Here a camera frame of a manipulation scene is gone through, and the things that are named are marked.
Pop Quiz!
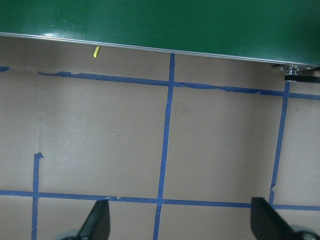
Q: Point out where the green conveyor belt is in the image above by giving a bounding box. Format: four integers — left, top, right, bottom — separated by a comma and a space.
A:
0, 0, 320, 82

